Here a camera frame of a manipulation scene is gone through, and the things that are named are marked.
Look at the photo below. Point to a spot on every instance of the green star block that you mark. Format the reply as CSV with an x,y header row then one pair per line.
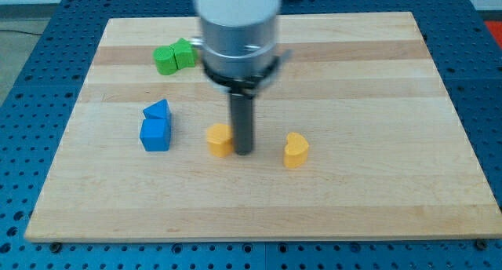
x,y
185,55

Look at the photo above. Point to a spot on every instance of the green round block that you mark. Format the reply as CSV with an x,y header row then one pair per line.
x,y
165,60

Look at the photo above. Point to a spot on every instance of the blue triangle block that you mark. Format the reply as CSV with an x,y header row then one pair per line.
x,y
158,110

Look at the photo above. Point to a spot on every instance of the wooden board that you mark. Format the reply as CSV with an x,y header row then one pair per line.
x,y
388,157

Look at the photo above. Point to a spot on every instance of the blue cube block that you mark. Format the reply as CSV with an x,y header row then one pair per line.
x,y
155,134

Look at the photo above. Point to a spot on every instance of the yellow heart block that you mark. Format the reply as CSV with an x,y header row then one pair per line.
x,y
296,150

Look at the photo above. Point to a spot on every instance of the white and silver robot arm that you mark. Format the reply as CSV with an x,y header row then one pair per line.
x,y
239,56

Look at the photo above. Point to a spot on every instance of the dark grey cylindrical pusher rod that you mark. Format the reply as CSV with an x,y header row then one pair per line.
x,y
242,123

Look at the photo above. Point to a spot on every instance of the yellow hexagon block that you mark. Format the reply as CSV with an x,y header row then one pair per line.
x,y
219,138

